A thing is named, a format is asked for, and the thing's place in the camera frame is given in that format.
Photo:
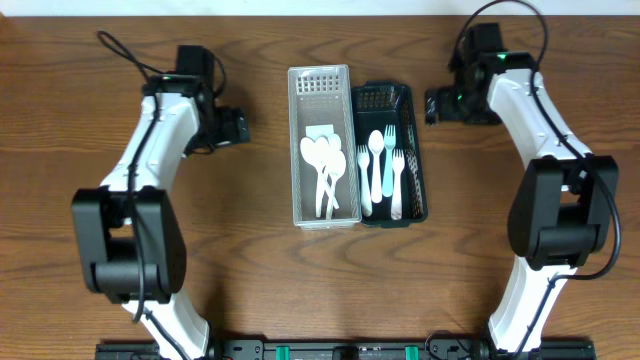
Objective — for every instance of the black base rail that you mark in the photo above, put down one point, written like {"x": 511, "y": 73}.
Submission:
{"x": 439, "y": 346}

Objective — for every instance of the white label sticker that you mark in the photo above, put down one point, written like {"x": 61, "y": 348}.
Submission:
{"x": 316, "y": 131}

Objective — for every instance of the clear plastic basket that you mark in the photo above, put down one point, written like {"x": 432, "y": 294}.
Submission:
{"x": 320, "y": 95}

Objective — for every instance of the white plastic spoon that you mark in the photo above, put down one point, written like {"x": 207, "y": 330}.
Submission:
{"x": 307, "y": 148}
{"x": 321, "y": 146}
{"x": 336, "y": 167}

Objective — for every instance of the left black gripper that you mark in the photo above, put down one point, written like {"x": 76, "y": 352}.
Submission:
{"x": 238, "y": 126}

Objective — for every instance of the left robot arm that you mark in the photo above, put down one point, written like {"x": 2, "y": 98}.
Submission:
{"x": 128, "y": 236}

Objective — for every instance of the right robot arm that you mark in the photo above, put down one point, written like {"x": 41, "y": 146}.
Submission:
{"x": 563, "y": 224}

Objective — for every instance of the black plastic basket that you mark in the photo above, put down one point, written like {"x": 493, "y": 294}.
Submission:
{"x": 377, "y": 104}

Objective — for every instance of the teal plastic fork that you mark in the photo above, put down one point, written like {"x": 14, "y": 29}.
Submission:
{"x": 389, "y": 145}

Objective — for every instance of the white plastic fork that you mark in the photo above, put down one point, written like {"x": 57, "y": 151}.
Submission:
{"x": 398, "y": 164}
{"x": 363, "y": 160}

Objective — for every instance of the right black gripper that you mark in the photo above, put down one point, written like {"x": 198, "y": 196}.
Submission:
{"x": 432, "y": 106}

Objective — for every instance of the translucent plastic spoon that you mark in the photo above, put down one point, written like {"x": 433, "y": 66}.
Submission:
{"x": 335, "y": 143}

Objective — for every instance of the white spoon in basket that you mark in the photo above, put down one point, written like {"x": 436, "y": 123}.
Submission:
{"x": 376, "y": 146}

